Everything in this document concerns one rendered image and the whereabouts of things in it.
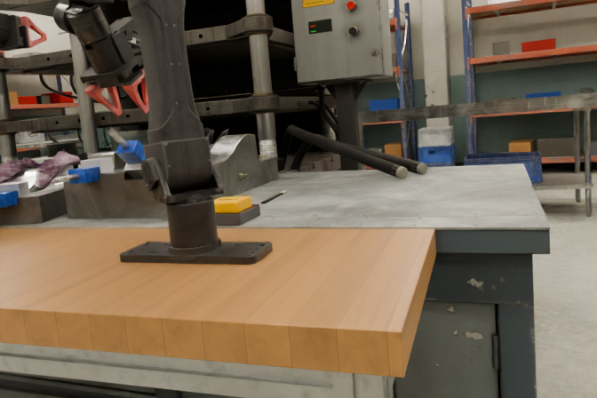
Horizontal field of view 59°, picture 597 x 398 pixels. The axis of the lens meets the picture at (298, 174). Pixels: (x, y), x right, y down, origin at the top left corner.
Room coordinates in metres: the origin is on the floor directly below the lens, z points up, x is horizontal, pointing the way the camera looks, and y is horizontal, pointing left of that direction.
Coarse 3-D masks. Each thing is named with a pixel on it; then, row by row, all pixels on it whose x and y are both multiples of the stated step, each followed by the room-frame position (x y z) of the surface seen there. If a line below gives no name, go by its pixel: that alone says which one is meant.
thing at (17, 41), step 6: (12, 18) 1.14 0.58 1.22; (18, 18) 1.15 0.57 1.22; (12, 24) 1.14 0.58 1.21; (18, 24) 1.14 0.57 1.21; (0, 30) 1.13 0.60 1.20; (12, 30) 1.14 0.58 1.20; (18, 30) 1.14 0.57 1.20; (0, 36) 1.13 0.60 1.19; (6, 36) 1.14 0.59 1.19; (12, 36) 1.14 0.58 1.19; (18, 36) 1.14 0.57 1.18; (0, 42) 1.14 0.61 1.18; (6, 42) 1.15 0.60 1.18; (12, 42) 1.14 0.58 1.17; (18, 42) 1.14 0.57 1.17; (0, 48) 1.16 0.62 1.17
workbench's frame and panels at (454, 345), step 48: (480, 240) 0.70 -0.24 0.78; (528, 240) 0.68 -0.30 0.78; (432, 288) 0.77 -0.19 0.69; (480, 288) 0.75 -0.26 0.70; (528, 288) 0.73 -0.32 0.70; (432, 336) 0.79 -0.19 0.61; (480, 336) 0.76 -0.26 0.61; (528, 336) 0.73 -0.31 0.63; (0, 384) 1.15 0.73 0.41; (48, 384) 1.08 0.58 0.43; (96, 384) 1.04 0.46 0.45; (432, 384) 0.79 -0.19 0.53; (480, 384) 0.76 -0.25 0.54; (528, 384) 0.73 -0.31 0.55
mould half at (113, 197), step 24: (216, 144) 1.24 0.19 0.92; (240, 144) 1.23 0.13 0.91; (216, 168) 1.11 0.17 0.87; (240, 168) 1.22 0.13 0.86; (264, 168) 1.34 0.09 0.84; (72, 192) 1.05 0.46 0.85; (96, 192) 1.02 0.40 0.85; (120, 192) 1.00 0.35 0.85; (144, 192) 0.98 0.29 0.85; (240, 192) 1.21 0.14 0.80; (72, 216) 1.05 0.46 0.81; (96, 216) 1.03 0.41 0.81; (120, 216) 1.01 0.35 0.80; (144, 216) 0.99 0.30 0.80
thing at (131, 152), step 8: (112, 128) 0.94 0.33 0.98; (112, 136) 0.94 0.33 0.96; (120, 136) 0.96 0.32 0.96; (120, 144) 0.96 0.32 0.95; (128, 144) 0.97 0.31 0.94; (136, 144) 0.97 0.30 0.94; (120, 152) 0.97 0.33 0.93; (128, 152) 0.97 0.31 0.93; (136, 152) 0.97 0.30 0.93; (128, 160) 0.99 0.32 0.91; (136, 160) 0.99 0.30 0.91; (128, 168) 1.00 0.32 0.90; (136, 168) 0.99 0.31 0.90; (136, 176) 1.01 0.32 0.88
